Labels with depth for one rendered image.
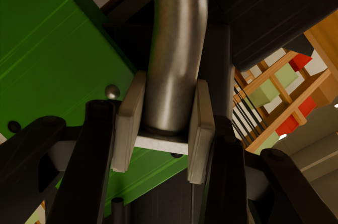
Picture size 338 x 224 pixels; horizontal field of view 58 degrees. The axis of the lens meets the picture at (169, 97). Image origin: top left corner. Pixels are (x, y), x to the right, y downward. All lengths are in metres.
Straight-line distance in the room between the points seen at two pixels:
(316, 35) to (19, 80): 0.86
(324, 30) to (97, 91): 0.84
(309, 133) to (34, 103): 9.57
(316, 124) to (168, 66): 9.53
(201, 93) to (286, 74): 3.67
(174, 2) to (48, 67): 0.11
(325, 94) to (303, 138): 5.59
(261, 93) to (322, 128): 6.33
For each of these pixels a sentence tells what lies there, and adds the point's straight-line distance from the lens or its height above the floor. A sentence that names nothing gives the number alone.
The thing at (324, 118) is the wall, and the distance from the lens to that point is 9.67.
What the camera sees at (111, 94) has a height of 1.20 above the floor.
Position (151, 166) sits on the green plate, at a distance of 0.24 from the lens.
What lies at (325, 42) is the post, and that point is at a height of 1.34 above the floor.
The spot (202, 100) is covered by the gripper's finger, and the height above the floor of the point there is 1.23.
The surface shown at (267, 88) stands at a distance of 3.54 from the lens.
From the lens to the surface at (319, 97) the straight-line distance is 4.25.
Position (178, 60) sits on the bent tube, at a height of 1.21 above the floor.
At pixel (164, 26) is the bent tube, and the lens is 0.17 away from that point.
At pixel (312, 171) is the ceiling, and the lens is 7.84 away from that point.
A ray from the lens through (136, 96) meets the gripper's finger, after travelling 0.15.
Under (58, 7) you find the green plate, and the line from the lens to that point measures 0.22.
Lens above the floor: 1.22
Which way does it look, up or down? 1 degrees down
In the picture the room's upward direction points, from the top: 145 degrees clockwise
